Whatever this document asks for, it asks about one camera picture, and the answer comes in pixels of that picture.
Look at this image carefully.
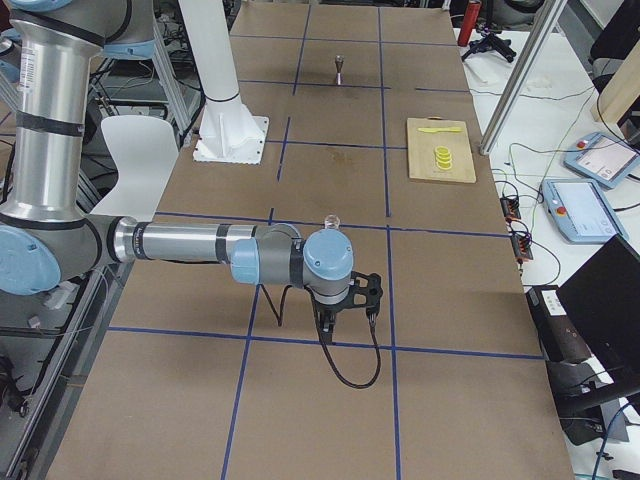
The near blue teach pendant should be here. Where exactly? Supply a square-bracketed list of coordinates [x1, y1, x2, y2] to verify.
[541, 179, 629, 244]

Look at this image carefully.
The white plastic chair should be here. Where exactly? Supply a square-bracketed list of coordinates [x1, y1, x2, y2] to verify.
[92, 115, 179, 222]

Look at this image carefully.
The white camera mast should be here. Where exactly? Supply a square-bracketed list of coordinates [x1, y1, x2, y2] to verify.
[179, 0, 269, 165]

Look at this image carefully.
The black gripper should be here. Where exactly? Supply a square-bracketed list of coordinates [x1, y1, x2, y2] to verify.
[315, 271, 383, 345]

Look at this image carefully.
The black computer box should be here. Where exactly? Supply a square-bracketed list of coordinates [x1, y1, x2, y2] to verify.
[526, 285, 591, 364]

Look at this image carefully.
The blue teach pendant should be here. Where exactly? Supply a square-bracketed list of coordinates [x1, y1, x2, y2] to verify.
[563, 132, 639, 189]
[541, 179, 629, 244]

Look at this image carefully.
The back lemon slice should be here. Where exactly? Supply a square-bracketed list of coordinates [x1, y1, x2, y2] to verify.
[434, 146, 451, 156]

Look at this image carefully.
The black tripod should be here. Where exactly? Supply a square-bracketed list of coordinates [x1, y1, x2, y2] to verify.
[461, 31, 517, 63]

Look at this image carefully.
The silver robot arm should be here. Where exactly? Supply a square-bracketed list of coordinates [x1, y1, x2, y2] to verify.
[1, 1, 383, 344]

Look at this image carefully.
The wooden cutting board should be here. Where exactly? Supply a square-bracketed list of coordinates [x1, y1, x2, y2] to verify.
[406, 118, 476, 184]

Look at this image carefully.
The red thermos bottle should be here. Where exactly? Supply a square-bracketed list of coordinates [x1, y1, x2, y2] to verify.
[457, 0, 482, 47]

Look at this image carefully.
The steel measuring jigger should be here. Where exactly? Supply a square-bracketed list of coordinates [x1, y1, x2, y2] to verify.
[334, 55, 344, 86]

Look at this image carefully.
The black monitor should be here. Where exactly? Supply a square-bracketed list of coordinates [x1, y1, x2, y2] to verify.
[557, 235, 639, 373]

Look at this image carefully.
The far blue teach pendant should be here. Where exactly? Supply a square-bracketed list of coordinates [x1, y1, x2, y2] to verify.
[563, 132, 639, 189]

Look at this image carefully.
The yellow plastic knife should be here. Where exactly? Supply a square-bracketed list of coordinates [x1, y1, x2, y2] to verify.
[417, 126, 463, 134]

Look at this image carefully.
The aluminium frame post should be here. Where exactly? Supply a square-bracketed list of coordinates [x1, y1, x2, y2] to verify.
[479, 0, 567, 155]

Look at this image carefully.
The clear glass shaker cup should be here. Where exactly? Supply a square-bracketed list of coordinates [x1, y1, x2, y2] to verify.
[324, 214, 341, 230]

